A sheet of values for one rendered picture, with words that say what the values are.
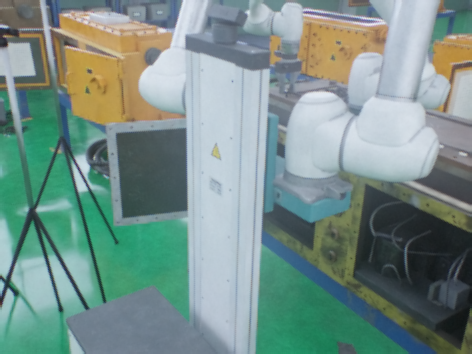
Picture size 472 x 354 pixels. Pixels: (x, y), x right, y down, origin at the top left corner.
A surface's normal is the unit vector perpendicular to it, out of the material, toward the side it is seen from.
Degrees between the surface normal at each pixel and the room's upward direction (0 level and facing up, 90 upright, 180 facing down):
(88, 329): 0
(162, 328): 0
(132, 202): 90
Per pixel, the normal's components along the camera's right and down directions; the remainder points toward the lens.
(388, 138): -0.40, 0.16
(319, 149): -0.46, 0.38
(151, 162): 0.29, 0.41
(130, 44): 0.58, 0.36
